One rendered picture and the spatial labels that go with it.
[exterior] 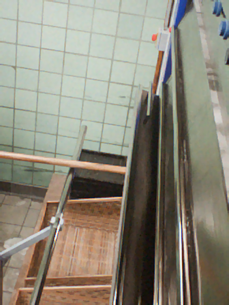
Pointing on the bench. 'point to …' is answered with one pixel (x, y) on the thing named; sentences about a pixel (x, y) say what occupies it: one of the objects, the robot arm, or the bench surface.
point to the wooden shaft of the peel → (62, 163)
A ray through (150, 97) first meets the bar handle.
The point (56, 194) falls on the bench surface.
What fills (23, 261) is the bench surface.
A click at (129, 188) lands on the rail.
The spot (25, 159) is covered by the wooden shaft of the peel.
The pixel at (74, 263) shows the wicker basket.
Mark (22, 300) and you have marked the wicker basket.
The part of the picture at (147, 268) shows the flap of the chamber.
